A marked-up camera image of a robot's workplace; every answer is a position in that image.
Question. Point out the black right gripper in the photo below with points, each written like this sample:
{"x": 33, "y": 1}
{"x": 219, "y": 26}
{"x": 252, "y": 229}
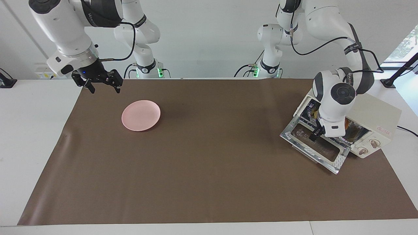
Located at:
{"x": 93, "y": 73}

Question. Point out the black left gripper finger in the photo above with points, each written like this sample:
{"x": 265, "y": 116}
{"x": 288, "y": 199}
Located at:
{"x": 317, "y": 133}

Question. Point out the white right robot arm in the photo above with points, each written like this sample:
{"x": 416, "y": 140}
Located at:
{"x": 65, "y": 29}

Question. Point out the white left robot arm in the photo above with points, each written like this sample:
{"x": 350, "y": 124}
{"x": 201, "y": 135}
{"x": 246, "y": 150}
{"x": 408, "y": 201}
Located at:
{"x": 336, "y": 98}

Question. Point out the glass oven door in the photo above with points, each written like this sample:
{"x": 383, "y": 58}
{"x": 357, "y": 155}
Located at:
{"x": 313, "y": 147}

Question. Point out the small beige oven knob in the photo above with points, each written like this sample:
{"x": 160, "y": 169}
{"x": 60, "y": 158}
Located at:
{"x": 362, "y": 150}

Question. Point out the large beige oven knob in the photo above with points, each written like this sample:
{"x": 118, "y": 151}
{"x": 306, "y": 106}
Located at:
{"x": 374, "y": 143}

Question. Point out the white toaster oven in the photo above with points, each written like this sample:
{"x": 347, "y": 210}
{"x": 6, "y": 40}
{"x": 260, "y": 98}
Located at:
{"x": 375, "y": 114}

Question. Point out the pink round plate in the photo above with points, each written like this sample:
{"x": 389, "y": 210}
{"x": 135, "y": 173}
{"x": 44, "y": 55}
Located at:
{"x": 141, "y": 116}

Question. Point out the black stand with pole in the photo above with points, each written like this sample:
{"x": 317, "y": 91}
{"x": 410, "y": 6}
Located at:
{"x": 388, "y": 83}

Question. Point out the brown paper table mat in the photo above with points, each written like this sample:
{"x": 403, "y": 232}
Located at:
{"x": 209, "y": 163}

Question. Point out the window with green view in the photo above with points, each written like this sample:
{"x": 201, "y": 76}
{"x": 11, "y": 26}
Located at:
{"x": 408, "y": 42}

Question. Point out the white wall socket box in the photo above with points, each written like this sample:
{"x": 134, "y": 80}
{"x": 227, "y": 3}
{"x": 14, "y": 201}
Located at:
{"x": 44, "y": 71}

